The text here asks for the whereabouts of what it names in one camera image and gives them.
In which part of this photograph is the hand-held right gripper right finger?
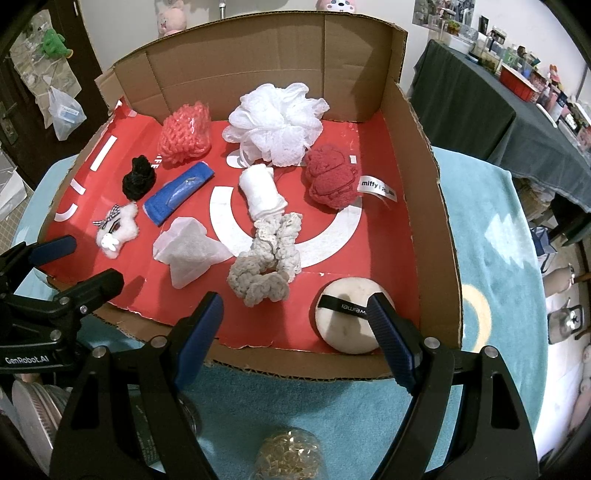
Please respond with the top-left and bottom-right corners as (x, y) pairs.
(367, 293), (541, 480)

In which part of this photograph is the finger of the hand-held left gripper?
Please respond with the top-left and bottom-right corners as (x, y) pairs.
(48, 269), (125, 324)
(0, 235), (78, 278)

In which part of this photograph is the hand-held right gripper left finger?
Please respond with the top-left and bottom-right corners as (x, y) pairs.
(48, 291), (225, 480)

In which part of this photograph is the beige powder puff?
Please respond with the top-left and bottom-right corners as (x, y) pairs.
(314, 277), (398, 355)

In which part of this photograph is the white fluffy bunny hair clip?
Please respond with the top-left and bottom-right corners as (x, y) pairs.
(92, 203), (139, 258)

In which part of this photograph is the grey-beige crochet scrunchie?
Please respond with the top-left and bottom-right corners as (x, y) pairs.
(227, 251), (293, 308)

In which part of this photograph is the cardboard box with red lining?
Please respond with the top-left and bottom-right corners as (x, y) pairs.
(34, 8), (464, 381)

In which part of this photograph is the white tissue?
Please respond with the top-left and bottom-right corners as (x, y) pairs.
(153, 217), (234, 289)

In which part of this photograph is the black scrunchie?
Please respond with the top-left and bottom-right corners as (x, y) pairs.
(122, 156), (156, 201)

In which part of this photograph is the blue cloth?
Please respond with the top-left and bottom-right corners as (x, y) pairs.
(144, 161), (216, 227)

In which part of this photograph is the cream crochet scrunchie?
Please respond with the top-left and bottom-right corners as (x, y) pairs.
(253, 212), (303, 278)

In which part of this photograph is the red plush toy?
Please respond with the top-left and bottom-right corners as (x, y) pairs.
(305, 144), (398, 210)

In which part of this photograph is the coral mesh bath sponge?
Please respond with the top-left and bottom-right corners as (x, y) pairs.
(158, 102), (212, 168)

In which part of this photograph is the white mesh bath pouf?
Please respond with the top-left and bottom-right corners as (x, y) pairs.
(222, 83), (329, 168)

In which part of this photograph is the clear plastic bag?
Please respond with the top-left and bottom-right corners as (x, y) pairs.
(46, 85), (87, 141)

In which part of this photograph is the small jar of gold rings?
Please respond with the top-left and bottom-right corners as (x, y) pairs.
(253, 428), (328, 480)

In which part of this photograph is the blue paper bag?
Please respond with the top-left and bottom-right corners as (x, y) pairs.
(530, 226), (558, 274)

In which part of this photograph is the hanging fabric organizer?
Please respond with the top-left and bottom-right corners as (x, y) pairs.
(9, 28), (70, 130)

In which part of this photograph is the dark brown door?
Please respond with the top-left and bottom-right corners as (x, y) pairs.
(0, 0), (109, 195)

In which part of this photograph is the green plush toy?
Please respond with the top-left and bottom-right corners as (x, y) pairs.
(41, 28), (73, 58)

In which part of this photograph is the dark table cloth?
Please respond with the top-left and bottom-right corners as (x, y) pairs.
(410, 39), (591, 208)

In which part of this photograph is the red container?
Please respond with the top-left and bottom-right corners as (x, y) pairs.
(500, 64), (541, 102)

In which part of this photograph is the photo poster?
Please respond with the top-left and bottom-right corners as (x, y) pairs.
(413, 0), (476, 26)

